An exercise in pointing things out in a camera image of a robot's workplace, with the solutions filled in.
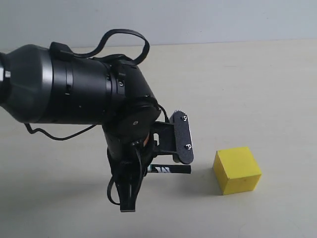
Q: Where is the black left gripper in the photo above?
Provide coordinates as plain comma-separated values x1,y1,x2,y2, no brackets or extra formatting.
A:
103,109,161,212

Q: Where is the black and white marker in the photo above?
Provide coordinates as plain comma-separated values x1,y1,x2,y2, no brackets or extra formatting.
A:
147,164,192,174

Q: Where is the yellow cube block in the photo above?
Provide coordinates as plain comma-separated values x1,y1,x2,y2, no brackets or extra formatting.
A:
212,147,262,195

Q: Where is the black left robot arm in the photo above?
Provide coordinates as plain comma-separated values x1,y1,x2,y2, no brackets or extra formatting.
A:
0,43,161,212

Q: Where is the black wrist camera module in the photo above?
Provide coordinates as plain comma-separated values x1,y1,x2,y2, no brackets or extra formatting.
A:
151,110,194,165

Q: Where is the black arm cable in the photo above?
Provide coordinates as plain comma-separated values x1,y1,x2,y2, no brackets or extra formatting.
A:
23,29,167,205

